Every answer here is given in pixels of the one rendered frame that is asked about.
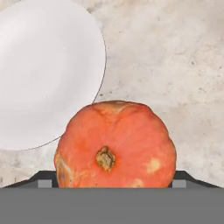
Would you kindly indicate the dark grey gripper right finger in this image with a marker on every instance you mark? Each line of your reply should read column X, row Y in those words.
column 182, row 178

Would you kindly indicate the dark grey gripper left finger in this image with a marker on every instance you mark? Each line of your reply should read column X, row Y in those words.
column 43, row 178

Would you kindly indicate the orange pumpkin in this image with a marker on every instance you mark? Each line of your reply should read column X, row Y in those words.
column 116, row 145

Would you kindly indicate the large white plate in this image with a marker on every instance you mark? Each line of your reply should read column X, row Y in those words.
column 43, row 73

